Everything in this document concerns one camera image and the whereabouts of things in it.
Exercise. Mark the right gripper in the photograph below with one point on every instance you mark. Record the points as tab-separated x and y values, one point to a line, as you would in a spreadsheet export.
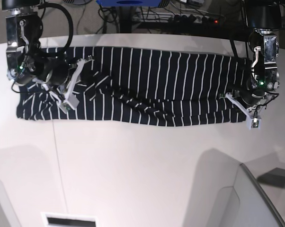
55	72

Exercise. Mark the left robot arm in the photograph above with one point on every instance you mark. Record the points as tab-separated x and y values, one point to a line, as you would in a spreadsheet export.
262	18

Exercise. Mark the black power strip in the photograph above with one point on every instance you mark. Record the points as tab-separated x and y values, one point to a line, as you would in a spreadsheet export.
197	19

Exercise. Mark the navy white striped t-shirt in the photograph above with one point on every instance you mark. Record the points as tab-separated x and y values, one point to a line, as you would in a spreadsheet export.
142	86

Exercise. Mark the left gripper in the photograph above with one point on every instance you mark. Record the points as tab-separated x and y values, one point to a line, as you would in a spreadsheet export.
248	98

